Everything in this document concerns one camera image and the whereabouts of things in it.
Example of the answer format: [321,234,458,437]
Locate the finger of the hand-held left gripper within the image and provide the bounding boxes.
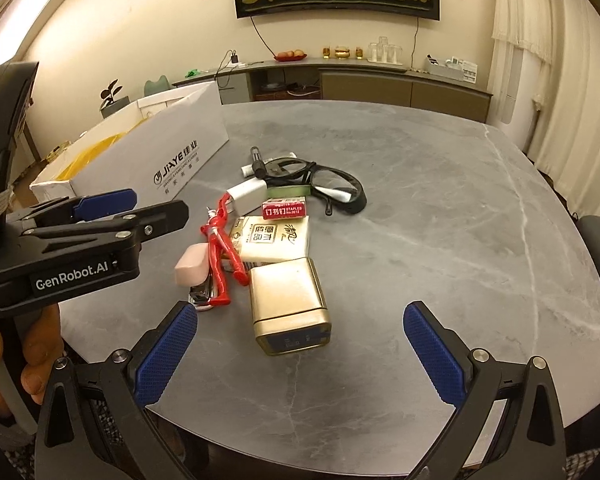
[9,188,139,229]
[21,199,190,255]

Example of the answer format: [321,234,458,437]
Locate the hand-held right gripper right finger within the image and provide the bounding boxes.
[402,301,568,480]

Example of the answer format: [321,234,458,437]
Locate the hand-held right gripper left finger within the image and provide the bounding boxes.
[34,301,199,480]

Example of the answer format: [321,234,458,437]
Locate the pink stapler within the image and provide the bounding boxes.
[175,243,216,314]

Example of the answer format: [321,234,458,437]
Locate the red toy figure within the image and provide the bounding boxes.
[201,192,249,307]

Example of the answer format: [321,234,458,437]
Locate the white cardboard box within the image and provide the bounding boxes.
[30,81,229,211]

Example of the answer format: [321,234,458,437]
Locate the white charger adapter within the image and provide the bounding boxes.
[226,180,269,214]

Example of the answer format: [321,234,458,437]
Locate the cream tissue pack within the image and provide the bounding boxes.
[228,215,312,264]

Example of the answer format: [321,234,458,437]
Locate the red staples box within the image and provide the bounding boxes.
[261,199,309,221]

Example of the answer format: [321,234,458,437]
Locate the white clear-topped tube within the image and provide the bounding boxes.
[241,152,299,179]

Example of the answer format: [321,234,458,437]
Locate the gold tin box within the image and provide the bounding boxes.
[249,257,334,357]

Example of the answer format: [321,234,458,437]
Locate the green tape roll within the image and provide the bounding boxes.
[265,183,311,201]

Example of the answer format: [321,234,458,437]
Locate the black-framed safety glasses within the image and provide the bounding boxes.
[262,157,368,216]

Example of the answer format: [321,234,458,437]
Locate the person's left hand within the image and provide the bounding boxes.
[0,305,65,411]

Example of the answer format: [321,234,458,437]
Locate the yellow plastic liner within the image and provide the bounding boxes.
[55,132,128,181]

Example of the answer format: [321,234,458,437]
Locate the potted plant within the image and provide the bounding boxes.
[99,79,131,119]

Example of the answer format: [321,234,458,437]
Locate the green plastic chair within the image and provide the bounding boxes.
[144,75,171,97]

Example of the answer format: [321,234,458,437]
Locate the black plug charger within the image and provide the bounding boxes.
[217,49,241,79]

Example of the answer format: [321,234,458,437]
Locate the pale curtain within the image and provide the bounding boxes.
[525,50,583,211]

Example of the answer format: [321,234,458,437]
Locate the long television cabinet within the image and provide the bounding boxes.
[172,57,494,124]

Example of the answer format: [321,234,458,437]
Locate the group of clear drinking glasses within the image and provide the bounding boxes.
[367,36,404,65]

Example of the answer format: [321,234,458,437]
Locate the white desk organizer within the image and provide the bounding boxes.
[426,54,479,83]

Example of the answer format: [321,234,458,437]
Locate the lace-covered standing air conditioner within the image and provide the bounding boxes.
[490,0,554,126]

